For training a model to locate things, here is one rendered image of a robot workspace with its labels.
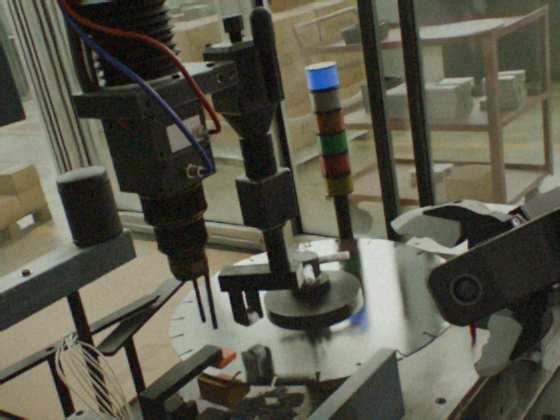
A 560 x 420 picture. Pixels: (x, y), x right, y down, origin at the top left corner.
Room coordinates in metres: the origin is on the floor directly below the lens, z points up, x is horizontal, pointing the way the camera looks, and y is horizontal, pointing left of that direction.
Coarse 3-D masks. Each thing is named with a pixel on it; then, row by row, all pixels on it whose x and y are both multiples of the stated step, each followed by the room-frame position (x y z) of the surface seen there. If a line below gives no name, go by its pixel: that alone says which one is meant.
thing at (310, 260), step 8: (304, 248) 0.77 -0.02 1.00; (296, 256) 0.74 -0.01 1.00; (304, 256) 0.74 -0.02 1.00; (312, 256) 0.74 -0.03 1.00; (320, 256) 0.74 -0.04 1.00; (328, 256) 0.74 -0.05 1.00; (336, 256) 0.74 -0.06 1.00; (344, 256) 0.74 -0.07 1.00; (304, 264) 0.73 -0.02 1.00; (312, 264) 0.73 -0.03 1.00; (304, 272) 0.71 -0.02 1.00; (312, 272) 0.71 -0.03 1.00; (320, 272) 0.74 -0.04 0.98; (304, 280) 0.73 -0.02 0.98; (312, 280) 0.69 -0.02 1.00
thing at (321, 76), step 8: (320, 64) 1.05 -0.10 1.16; (328, 64) 1.03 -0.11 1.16; (312, 72) 1.02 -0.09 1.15; (320, 72) 1.01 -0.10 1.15; (328, 72) 1.02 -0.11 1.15; (336, 72) 1.03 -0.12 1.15; (312, 80) 1.02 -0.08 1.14; (320, 80) 1.02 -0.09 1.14; (328, 80) 1.02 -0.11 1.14; (336, 80) 1.02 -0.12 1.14; (312, 88) 1.02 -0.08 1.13; (320, 88) 1.01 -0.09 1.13
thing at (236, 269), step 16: (272, 240) 0.66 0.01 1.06; (272, 256) 0.66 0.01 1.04; (288, 256) 0.67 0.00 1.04; (224, 272) 0.68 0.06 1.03; (240, 272) 0.68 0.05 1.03; (256, 272) 0.67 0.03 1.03; (272, 272) 0.66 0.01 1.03; (288, 272) 0.66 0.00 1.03; (224, 288) 0.68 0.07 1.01; (240, 288) 0.67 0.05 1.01; (256, 288) 0.67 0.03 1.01; (272, 288) 0.66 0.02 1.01; (288, 288) 0.66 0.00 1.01; (240, 304) 0.67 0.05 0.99; (256, 304) 0.68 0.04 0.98; (240, 320) 0.68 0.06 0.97
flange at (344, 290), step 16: (336, 272) 0.78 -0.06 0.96; (304, 288) 0.72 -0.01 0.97; (320, 288) 0.72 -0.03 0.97; (336, 288) 0.73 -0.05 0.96; (352, 288) 0.73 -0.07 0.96; (272, 304) 0.73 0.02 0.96; (288, 304) 0.72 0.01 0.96; (304, 304) 0.71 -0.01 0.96; (320, 304) 0.70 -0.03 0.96; (336, 304) 0.70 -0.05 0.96; (352, 304) 0.70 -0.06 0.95; (288, 320) 0.70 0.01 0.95; (304, 320) 0.69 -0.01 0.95; (320, 320) 0.69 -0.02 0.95
